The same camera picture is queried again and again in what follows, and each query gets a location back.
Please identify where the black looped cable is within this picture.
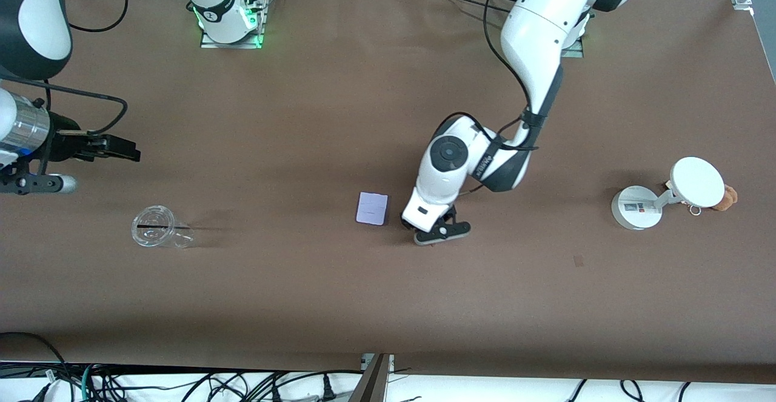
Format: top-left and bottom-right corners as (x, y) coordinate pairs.
(0, 331), (75, 402)

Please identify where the metal frame post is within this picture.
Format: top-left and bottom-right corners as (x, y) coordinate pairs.
(348, 353), (395, 402)

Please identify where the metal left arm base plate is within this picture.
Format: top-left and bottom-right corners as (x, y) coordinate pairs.
(559, 25), (585, 59)

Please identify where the brown table cover sheet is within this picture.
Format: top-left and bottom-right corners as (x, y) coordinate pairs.
(0, 0), (776, 384)

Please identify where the clear plastic cup with lid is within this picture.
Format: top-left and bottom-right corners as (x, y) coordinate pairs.
(131, 205), (195, 250)

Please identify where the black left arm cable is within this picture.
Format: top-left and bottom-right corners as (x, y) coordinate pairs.
(444, 0), (541, 152)

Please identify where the small white card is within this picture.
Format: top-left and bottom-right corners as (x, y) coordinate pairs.
(355, 192), (389, 227)

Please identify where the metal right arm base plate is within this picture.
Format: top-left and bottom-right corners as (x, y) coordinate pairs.
(199, 0), (266, 50)

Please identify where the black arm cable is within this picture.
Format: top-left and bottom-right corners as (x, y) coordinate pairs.
(0, 0), (129, 137)
(444, 0), (541, 152)

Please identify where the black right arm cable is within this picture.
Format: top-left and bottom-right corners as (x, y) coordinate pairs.
(0, 0), (129, 137)

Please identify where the brown bear plush keychain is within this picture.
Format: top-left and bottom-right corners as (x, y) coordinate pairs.
(686, 184), (739, 216)

